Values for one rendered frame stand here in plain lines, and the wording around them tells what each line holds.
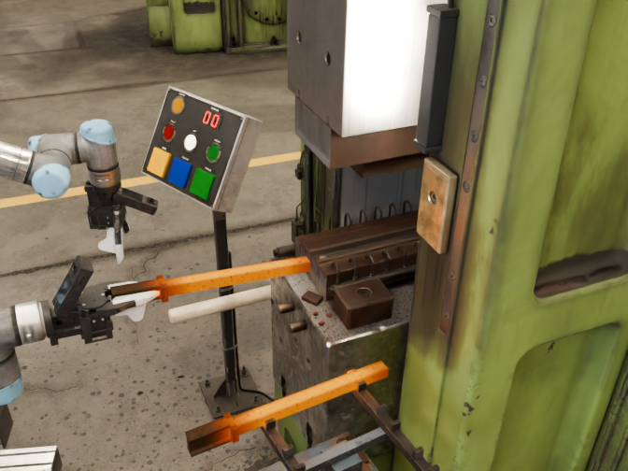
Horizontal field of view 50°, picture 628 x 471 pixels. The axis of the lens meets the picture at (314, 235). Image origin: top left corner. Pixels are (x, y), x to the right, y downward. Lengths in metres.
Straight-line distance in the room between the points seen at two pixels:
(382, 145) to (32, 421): 1.79
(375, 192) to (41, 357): 1.68
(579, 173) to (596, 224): 0.15
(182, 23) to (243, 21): 0.53
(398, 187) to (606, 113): 0.75
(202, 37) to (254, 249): 3.23
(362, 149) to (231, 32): 4.92
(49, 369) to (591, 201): 2.21
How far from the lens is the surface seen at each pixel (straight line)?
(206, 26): 6.33
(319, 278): 1.65
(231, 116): 1.93
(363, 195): 1.87
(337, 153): 1.44
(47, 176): 1.55
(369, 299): 1.55
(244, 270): 1.39
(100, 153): 1.68
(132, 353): 2.93
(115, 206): 1.76
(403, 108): 1.41
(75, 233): 3.77
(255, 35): 6.37
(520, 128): 1.13
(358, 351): 1.58
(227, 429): 1.35
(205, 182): 1.95
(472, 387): 1.43
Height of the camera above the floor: 1.93
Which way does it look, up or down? 33 degrees down
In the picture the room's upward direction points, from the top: 1 degrees clockwise
